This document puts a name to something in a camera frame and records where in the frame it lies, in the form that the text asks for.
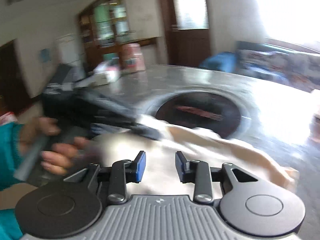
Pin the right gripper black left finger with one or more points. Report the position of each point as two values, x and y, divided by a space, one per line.
69 206

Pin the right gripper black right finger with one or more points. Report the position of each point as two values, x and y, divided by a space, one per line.
249 204

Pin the cream beige garment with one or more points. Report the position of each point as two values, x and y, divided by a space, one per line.
160 176

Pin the teal sleeve forearm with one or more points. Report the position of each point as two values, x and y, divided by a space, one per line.
14 137

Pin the person's left hand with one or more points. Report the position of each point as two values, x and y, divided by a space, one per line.
56 146

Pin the white box on table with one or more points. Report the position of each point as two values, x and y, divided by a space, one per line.
105 73

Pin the pink cartoon bottle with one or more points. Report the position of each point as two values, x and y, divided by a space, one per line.
132 58

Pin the grey quilted table cover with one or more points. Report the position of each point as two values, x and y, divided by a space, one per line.
277 119

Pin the wooden display cabinet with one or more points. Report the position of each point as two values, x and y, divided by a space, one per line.
104 31

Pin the dark wooden door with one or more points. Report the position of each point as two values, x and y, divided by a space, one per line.
186 31

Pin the blue sofa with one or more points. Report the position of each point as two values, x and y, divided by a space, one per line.
293 68

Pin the window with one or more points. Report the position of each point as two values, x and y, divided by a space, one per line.
290 21

